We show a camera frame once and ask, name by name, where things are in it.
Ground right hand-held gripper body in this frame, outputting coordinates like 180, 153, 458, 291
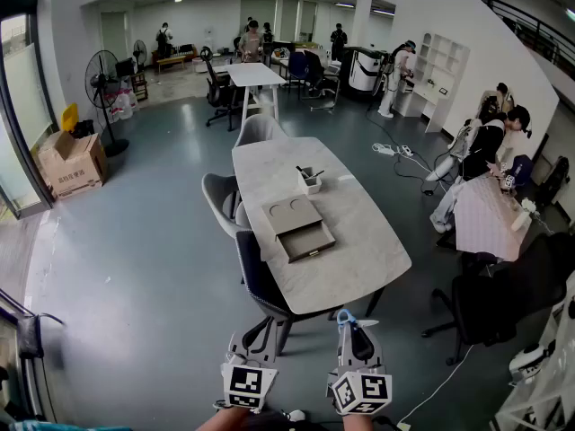
326, 364, 393, 416

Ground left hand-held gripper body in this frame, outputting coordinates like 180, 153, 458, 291
219, 332, 279, 415

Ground blue-handled scissors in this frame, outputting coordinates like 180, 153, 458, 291
336, 308, 381, 331

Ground grey drawer box organizer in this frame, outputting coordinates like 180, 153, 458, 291
261, 194, 337, 264

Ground person's left forearm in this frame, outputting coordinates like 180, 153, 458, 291
196, 405, 251, 431

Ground person's right forearm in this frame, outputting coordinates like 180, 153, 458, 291
339, 413, 375, 431

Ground brown cardboard box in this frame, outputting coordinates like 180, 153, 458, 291
36, 130, 109, 200

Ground person's black top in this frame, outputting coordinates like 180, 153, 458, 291
244, 409, 347, 431

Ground dark blue fabric chair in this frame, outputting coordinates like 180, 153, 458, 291
234, 230, 343, 356

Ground black office chair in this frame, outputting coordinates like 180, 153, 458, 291
199, 46, 239, 133
421, 231, 575, 367

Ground grey shell chair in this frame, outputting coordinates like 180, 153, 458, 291
234, 113, 288, 148
201, 172, 252, 240

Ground white grey pen holder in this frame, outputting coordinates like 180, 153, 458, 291
296, 166, 323, 196

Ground white black device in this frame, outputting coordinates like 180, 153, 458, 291
509, 341, 556, 386

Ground pink table cloth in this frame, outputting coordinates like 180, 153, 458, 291
453, 177, 534, 262

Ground teal plastic-wrapped package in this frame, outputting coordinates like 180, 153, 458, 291
8, 419, 132, 431

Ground white metal rack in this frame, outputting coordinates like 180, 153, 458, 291
489, 276, 575, 431

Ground white vase with flowers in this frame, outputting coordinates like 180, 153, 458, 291
511, 198, 541, 233

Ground blue padded chair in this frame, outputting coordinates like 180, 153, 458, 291
509, 154, 535, 189

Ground white standing table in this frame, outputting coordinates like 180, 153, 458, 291
224, 62, 288, 129

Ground cluster of clear water jugs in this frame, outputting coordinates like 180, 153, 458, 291
107, 88, 140, 123

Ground black bag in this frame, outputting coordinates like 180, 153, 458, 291
71, 119, 96, 140

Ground black cantilever chair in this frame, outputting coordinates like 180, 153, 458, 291
303, 49, 341, 112

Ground blue office chair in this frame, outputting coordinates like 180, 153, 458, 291
287, 50, 311, 94

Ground dark wooden stool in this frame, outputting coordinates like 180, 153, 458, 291
130, 72, 150, 103

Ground white black machine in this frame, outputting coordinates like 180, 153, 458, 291
345, 45, 390, 96

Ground yellow bin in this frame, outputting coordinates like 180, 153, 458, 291
60, 102, 80, 133

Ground orange wooden bench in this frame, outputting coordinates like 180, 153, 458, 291
155, 55, 187, 74

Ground white shelf unit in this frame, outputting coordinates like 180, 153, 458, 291
393, 32, 472, 134

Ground large black standing fan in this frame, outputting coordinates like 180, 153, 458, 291
84, 49, 130, 158

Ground small black standing fan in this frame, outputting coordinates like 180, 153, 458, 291
132, 39, 148, 74

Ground black balcony railing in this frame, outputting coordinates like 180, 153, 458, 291
471, 0, 575, 69

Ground thick black cable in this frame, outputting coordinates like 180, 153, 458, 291
372, 415, 406, 431

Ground white floor cable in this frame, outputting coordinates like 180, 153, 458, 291
397, 343, 475, 427

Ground black floor cable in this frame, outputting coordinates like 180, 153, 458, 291
366, 110, 450, 197

